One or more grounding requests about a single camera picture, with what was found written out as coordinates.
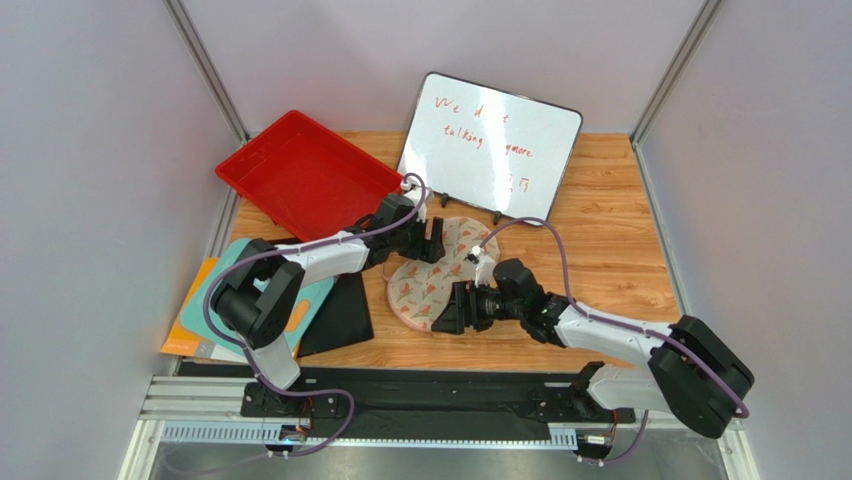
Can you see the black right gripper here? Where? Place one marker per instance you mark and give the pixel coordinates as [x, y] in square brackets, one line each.
[470, 304]

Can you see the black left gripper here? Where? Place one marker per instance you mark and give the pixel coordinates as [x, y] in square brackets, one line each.
[429, 250]

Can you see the floral mesh laundry bag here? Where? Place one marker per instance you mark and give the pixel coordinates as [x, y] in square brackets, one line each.
[418, 292]

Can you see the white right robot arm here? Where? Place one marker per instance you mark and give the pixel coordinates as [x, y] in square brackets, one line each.
[681, 368]

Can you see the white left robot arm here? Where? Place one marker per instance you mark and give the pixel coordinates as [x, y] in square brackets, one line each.
[274, 366]

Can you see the black board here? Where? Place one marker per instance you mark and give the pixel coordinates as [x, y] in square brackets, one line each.
[343, 313]

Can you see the white dry-erase board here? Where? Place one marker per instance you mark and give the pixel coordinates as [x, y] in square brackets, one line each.
[495, 150]

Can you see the red plastic tray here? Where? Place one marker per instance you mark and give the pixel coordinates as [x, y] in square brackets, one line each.
[307, 178]

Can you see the teal board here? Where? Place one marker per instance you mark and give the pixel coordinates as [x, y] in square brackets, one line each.
[251, 306]

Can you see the orange board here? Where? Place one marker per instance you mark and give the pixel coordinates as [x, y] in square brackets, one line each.
[181, 341]

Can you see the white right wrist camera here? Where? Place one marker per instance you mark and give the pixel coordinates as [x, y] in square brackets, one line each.
[483, 265]

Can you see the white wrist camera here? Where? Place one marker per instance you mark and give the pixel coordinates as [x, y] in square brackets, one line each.
[483, 265]
[414, 188]

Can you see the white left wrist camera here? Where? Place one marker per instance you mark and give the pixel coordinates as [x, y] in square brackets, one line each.
[414, 188]

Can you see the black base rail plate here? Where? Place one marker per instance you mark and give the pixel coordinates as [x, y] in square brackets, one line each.
[399, 404]

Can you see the aluminium frame rail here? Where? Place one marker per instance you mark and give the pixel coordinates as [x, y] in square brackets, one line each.
[208, 410]

